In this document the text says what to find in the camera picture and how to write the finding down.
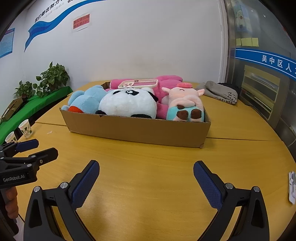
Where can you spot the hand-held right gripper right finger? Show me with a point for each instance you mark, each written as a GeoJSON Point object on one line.
{"type": "Point", "coordinates": [208, 185]}

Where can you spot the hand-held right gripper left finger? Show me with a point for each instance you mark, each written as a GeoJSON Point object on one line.
{"type": "Point", "coordinates": [85, 184]}

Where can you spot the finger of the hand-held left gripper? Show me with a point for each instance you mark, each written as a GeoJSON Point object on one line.
{"type": "Point", "coordinates": [27, 144]}
{"type": "Point", "coordinates": [47, 154]}

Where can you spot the light blue plush toy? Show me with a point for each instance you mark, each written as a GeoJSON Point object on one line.
{"type": "Point", "coordinates": [87, 99]}

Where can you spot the brown cardboard box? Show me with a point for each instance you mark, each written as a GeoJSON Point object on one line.
{"type": "Point", "coordinates": [138, 129]}

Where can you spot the person's left hand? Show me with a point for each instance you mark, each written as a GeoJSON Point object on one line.
{"type": "Point", "coordinates": [11, 201]}

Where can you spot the patterned paper cup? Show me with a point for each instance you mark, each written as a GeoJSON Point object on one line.
{"type": "Point", "coordinates": [11, 138]}
{"type": "Point", "coordinates": [25, 128]}

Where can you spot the green cloth bench cover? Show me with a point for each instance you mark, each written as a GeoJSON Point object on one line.
{"type": "Point", "coordinates": [34, 110]}

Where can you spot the small brown box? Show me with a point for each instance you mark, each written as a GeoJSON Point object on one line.
{"type": "Point", "coordinates": [11, 109]}

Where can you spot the small green potted plant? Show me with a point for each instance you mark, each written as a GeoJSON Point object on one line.
{"type": "Point", "coordinates": [24, 90]}

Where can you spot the large green potted plant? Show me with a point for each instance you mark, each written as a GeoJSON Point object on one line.
{"type": "Point", "coordinates": [54, 76]}

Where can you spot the white packet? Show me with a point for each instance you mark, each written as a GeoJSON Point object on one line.
{"type": "Point", "coordinates": [292, 188]}

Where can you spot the panda plush toy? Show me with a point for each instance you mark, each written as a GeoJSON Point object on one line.
{"type": "Point", "coordinates": [124, 104]}

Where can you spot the pink cow plush toy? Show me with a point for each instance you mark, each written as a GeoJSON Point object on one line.
{"type": "Point", "coordinates": [182, 98]}

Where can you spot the grey cloth bag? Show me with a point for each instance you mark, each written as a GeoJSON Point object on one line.
{"type": "Point", "coordinates": [215, 90]}

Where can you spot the black cloth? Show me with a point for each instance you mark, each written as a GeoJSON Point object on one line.
{"type": "Point", "coordinates": [231, 87]}

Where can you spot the large pink plush toy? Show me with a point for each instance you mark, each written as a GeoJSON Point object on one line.
{"type": "Point", "coordinates": [160, 93]}

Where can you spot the document rack behind glass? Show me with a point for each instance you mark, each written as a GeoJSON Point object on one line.
{"type": "Point", "coordinates": [259, 92]}

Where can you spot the pink phone case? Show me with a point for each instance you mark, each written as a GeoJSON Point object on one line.
{"type": "Point", "coordinates": [143, 84]}

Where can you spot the blue glass door band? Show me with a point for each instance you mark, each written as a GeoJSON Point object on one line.
{"type": "Point", "coordinates": [266, 60]}

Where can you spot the yellow sticky note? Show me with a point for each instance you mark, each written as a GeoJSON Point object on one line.
{"type": "Point", "coordinates": [246, 42]}
{"type": "Point", "coordinates": [238, 42]}
{"type": "Point", "coordinates": [255, 41]}

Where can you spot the light blue cartoon poster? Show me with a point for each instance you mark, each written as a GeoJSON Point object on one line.
{"type": "Point", "coordinates": [242, 18]}

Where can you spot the blue wall poster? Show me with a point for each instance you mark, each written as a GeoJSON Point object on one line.
{"type": "Point", "coordinates": [6, 42]}

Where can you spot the blue wave wall decal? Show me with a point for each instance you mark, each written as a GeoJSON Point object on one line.
{"type": "Point", "coordinates": [44, 25]}

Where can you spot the red wall sign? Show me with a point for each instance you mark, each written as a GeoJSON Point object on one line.
{"type": "Point", "coordinates": [81, 22]}

